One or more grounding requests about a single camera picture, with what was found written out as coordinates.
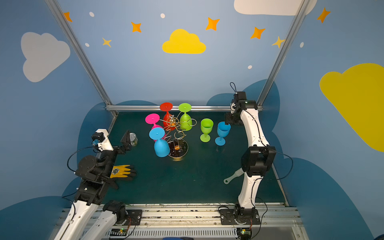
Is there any red wine glass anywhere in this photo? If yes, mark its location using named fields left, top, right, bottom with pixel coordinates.
left=160, top=103, right=176, bottom=131

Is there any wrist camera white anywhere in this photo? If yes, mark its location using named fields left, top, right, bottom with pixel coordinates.
left=92, top=129, right=114, bottom=152
left=230, top=92, right=247, bottom=114

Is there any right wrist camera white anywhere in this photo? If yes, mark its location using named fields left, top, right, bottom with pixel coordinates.
left=230, top=92, right=247, bottom=114

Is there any green wine glass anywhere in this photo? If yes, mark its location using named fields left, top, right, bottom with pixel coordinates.
left=179, top=103, right=193, bottom=131
left=200, top=119, right=214, bottom=143

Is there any aluminium mounting rail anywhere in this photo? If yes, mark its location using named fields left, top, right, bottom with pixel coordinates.
left=49, top=203, right=310, bottom=240

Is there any yellow black work glove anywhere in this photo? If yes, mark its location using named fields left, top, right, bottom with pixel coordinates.
left=105, top=165, right=137, bottom=190

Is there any circuit board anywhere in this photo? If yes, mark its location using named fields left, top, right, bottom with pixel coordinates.
left=108, top=229, right=130, bottom=240
left=236, top=228, right=252, bottom=240

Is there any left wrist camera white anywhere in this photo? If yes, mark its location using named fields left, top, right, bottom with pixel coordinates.
left=92, top=129, right=114, bottom=152

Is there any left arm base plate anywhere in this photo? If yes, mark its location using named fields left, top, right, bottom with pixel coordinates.
left=99, top=209, right=143, bottom=226

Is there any aluminium frame post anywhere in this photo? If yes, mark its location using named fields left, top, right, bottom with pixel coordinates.
left=257, top=0, right=311, bottom=111
left=45, top=0, right=113, bottom=107

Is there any left aluminium frame post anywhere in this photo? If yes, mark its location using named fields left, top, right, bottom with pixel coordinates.
left=45, top=0, right=113, bottom=107

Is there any silver tin can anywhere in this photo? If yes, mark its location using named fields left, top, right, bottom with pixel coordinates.
left=129, top=133, right=138, bottom=147

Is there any back aluminium frame bar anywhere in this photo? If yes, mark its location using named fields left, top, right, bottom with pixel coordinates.
left=105, top=104, right=264, bottom=113

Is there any pink wine glass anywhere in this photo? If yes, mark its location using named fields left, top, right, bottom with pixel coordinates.
left=145, top=114, right=165, bottom=142

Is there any gold wire wine glass rack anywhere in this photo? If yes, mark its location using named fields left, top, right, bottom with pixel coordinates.
left=164, top=115, right=189, bottom=162

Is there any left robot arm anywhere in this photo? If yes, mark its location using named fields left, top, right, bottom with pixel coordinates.
left=55, top=129, right=137, bottom=240

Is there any right circuit board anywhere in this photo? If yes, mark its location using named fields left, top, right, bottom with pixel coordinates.
left=236, top=228, right=252, bottom=240

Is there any right aluminium frame post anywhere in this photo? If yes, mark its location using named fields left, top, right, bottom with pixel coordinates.
left=257, top=0, right=311, bottom=111

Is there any blue wine glass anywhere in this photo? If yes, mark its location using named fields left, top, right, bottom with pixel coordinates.
left=215, top=122, right=231, bottom=146
left=149, top=128, right=170, bottom=158

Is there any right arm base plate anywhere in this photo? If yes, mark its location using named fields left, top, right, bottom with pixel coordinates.
left=219, top=208, right=261, bottom=226

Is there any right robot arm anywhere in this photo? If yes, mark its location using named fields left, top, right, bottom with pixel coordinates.
left=225, top=92, right=276, bottom=225

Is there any left circuit board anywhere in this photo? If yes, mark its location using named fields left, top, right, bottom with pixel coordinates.
left=108, top=229, right=130, bottom=240

